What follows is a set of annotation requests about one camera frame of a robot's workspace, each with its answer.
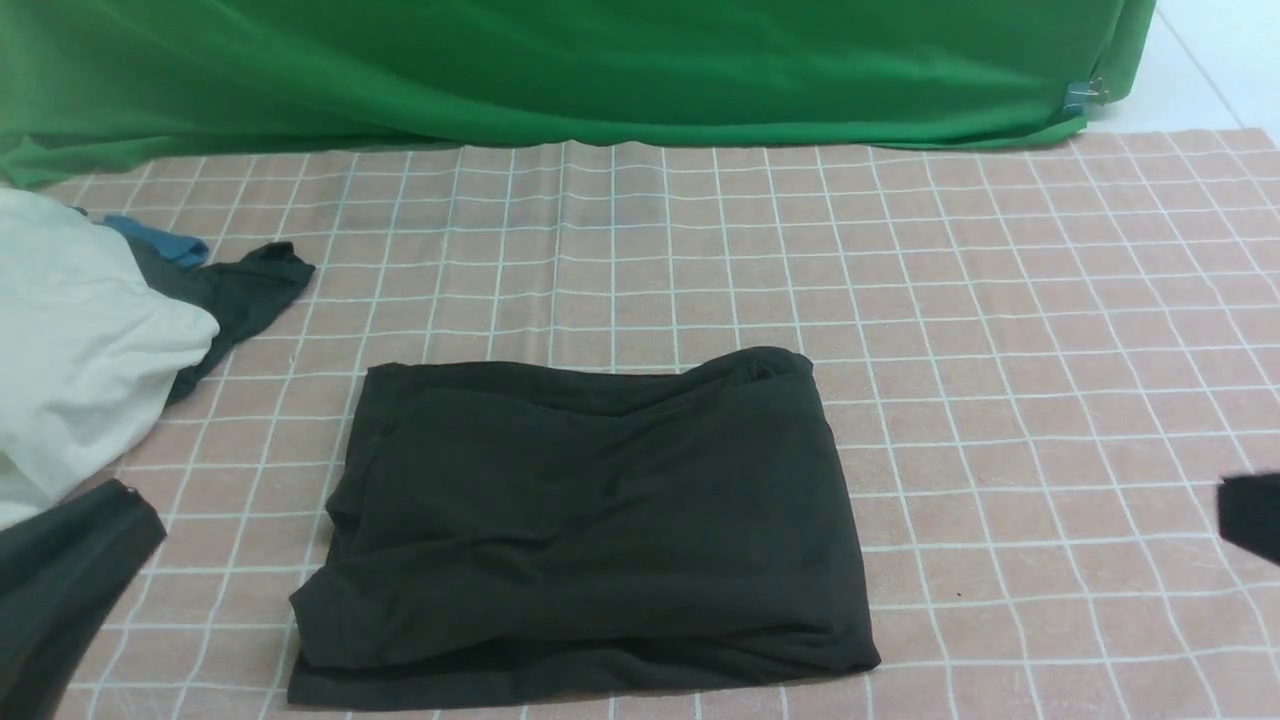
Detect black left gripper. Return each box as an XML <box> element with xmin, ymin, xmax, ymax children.
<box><xmin>1</xmin><ymin>480</ymin><xmax>166</xmax><ymax>719</ymax></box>

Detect blue garment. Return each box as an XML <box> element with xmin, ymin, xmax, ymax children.
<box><xmin>99</xmin><ymin>214</ymin><xmax>210</xmax><ymax>268</ymax></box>

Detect dark gray long-sleeve shirt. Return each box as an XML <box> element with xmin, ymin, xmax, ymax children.
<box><xmin>287</xmin><ymin>347</ymin><xmax>881</xmax><ymax>712</ymax></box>

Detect white garment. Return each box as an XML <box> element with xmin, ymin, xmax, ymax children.
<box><xmin>1</xmin><ymin>188</ymin><xmax>219</xmax><ymax>527</ymax></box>

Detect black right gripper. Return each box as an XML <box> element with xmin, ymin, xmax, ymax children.
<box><xmin>1216</xmin><ymin>471</ymin><xmax>1280</xmax><ymax>566</ymax></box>

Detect pink checkered tablecloth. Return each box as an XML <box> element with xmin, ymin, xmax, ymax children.
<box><xmin>49</xmin><ymin>129</ymin><xmax>1279</xmax><ymax>719</ymax></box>

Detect green backdrop cloth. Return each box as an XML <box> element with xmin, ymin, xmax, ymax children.
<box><xmin>1</xmin><ymin>1</ymin><xmax>1155</xmax><ymax>190</ymax></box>

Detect blue binder clip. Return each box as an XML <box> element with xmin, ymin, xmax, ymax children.
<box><xmin>1062</xmin><ymin>77</ymin><xmax>1111</xmax><ymax>117</ymax></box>

